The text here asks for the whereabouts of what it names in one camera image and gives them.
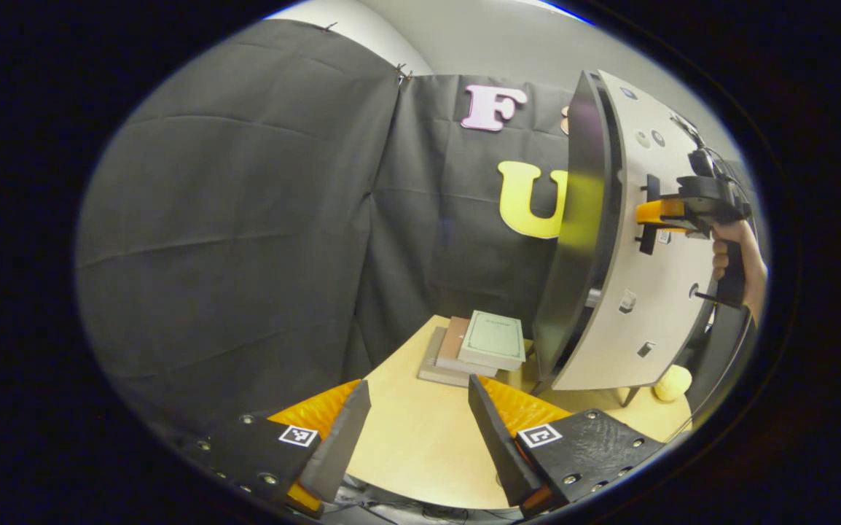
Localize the black backdrop cloth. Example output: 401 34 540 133
74 18 756 438

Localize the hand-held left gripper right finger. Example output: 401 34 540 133
468 376 665 520

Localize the black cabinet door handle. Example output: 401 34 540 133
635 175 662 256

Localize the brown book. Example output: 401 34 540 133
435 316 498 378

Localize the black cabinet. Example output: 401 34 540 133
533 69 756 416

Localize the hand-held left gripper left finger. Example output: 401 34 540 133
173 379 372 520

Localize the yellow plush ball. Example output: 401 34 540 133
652 365 693 403

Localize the grey cabinet door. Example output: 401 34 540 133
552 71 738 391

